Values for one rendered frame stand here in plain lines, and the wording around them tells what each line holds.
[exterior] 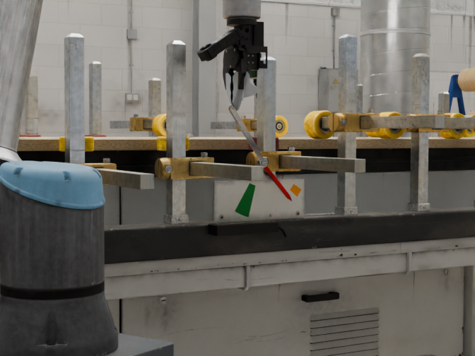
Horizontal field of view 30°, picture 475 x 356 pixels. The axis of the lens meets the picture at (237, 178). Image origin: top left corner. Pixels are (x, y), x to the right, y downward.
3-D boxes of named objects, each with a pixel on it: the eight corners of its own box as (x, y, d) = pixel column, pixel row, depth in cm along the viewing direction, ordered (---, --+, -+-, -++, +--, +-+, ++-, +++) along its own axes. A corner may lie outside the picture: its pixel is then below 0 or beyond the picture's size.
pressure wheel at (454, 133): (445, 130, 272) (461, 143, 275) (455, 108, 274) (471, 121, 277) (432, 130, 277) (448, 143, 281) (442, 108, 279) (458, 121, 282)
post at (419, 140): (427, 226, 248) (430, 53, 245) (418, 227, 246) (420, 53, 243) (418, 224, 251) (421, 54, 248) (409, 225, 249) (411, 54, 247)
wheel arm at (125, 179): (155, 193, 174) (155, 171, 174) (139, 193, 173) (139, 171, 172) (80, 181, 212) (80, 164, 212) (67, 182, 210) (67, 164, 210)
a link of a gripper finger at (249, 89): (260, 110, 209) (260, 70, 208) (238, 110, 206) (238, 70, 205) (253, 110, 211) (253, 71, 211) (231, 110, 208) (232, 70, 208)
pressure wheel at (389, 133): (399, 107, 263) (380, 121, 260) (409, 129, 265) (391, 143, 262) (386, 107, 268) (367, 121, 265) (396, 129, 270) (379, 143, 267)
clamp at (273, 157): (301, 171, 225) (301, 151, 225) (255, 171, 219) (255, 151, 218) (289, 170, 230) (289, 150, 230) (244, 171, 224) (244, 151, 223)
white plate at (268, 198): (305, 217, 226) (305, 179, 226) (214, 222, 213) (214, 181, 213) (303, 217, 227) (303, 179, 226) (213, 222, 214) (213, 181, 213)
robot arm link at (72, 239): (56, 294, 120) (55, 164, 119) (-33, 282, 129) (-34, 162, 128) (126, 278, 133) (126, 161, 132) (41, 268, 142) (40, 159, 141)
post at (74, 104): (85, 248, 199) (84, 33, 196) (70, 249, 197) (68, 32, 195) (80, 246, 202) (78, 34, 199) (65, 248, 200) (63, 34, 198)
